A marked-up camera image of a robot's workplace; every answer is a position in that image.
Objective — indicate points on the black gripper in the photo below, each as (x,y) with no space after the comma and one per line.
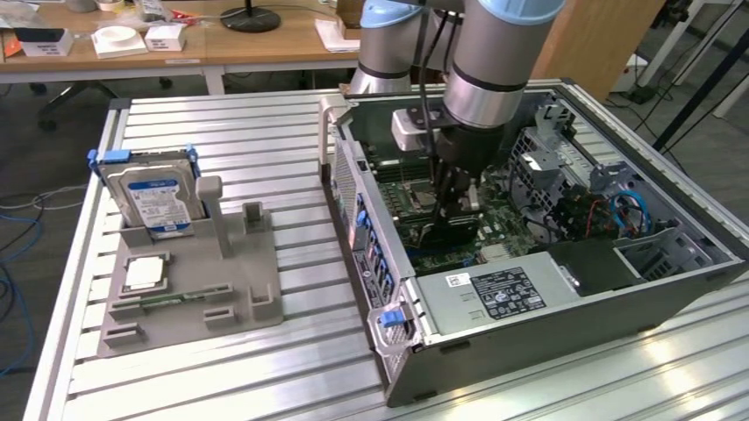
(467,149)

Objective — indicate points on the black Nvidia graphics card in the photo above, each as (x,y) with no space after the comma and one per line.
(450,230)

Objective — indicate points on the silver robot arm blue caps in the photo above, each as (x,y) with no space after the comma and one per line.
(497,52)

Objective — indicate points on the CPU socket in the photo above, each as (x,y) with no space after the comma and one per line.
(421,195)

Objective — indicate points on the green Dell motherboard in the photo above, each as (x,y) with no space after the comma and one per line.
(509,219)

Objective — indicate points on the silver chipset heatsink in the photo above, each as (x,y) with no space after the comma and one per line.
(499,252)

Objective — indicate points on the dark power strip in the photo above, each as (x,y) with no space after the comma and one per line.
(642,94)

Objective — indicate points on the wooden cabinet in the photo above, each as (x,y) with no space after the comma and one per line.
(597,44)

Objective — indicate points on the white paper stack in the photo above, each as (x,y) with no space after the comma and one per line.
(337,39)

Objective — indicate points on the grey power supply unit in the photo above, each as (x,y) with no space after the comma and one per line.
(457,307)

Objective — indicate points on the brown cardboard box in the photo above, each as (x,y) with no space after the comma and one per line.
(350,15)

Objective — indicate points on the blue case latch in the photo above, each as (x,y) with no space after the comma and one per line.
(391,318)

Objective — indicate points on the metal disk bay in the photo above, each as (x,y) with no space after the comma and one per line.
(673,245)

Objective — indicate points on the black slanted pole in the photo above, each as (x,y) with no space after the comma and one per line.
(701,87)

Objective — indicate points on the open dark grey PC case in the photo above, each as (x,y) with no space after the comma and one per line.
(526,346)

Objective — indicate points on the black round lamp base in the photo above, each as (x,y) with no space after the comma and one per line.
(250,22)

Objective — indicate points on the hard disk with blue caddy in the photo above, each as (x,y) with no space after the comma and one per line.
(152,197)

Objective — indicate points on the grey plastic parts rack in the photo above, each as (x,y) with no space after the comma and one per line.
(187,272)

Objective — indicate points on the plain white labelled box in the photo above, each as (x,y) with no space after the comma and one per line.
(166,39)

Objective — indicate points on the green loose RAM stick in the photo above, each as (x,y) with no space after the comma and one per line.
(170,300)

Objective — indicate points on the red and silver package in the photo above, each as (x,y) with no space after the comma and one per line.
(155,11)

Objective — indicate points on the silver CPU chip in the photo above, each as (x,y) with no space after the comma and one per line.
(143,274)

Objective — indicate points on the white box with round part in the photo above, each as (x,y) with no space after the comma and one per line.
(120,44)

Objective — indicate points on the grey cup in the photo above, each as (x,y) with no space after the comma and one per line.
(80,5)

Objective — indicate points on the white box with black top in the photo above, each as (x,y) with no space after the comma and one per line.
(44,46)

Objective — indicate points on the orange box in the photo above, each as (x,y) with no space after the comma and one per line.
(8,48)

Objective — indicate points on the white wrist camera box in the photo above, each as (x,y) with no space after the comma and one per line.
(410,131)

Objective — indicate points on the wooden desk white frame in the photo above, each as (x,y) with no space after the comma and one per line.
(79,61)

